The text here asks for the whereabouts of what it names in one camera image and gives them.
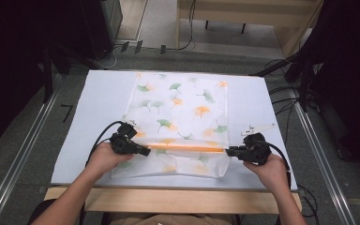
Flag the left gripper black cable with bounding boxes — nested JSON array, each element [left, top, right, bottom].
[[84, 120, 127, 168]]

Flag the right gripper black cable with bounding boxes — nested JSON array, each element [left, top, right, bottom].
[[254, 140, 293, 189]]

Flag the white table board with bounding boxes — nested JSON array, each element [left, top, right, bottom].
[[50, 68, 298, 191]]

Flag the metal floor rail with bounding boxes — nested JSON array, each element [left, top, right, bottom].
[[288, 87, 357, 225], [0, 74, 68, 225]]

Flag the bundle of black floor cables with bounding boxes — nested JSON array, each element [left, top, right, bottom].
[[263, 58, 302, 144]]

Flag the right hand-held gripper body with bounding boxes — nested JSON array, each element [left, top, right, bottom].
[[237, 123, 277, 167]]

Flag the black cable under table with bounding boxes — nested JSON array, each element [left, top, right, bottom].
[[295, 183, 321, 219]]

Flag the person's right hand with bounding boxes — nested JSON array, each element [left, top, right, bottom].
[[242, 152, 291, 192]]

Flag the white leaf-print mesh laundry bag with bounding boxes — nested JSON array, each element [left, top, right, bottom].
[[110, 72, 233, 180]]

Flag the white floor cable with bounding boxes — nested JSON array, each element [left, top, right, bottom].
[[91, 45, 122, 70]]

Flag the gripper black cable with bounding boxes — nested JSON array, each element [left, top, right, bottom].
[[254, 140, 293, 189], [84, 120, 127, 168]]

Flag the black floor cable with plug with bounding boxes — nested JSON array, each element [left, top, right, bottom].
[[159, 0, 199, 55]]

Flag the person's beige pants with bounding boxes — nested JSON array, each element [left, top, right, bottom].
[[107, 213, 233, 225]]

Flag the black cabinet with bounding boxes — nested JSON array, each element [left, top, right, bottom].
[[74, 0, 124, 62]]

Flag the black tripod stand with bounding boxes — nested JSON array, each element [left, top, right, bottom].
[[248, 50, 317, 113]]

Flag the person's left hand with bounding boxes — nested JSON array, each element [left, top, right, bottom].
[[85, 141, 136, 182]]

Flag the wooden table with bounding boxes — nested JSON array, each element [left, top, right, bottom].
[[43, 186, 304, 216]]

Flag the light wooden bench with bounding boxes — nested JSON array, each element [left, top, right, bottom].
[[175, 0, 323, 58]]

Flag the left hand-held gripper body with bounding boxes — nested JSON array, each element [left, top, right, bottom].
[[108, 114, 139, 156]]

